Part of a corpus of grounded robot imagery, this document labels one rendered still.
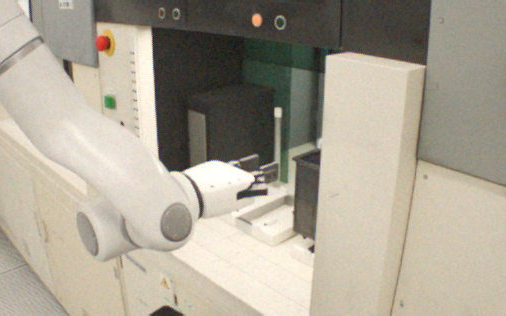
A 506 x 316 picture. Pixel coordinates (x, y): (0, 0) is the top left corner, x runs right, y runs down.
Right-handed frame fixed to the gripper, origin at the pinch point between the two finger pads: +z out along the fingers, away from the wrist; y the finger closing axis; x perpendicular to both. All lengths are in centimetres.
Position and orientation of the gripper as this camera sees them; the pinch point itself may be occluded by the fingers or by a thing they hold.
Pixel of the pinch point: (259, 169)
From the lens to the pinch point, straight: 80.5
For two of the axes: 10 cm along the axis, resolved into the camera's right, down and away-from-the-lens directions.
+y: 6.9, 2.7, -6.7
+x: 0.0, -9.3, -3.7
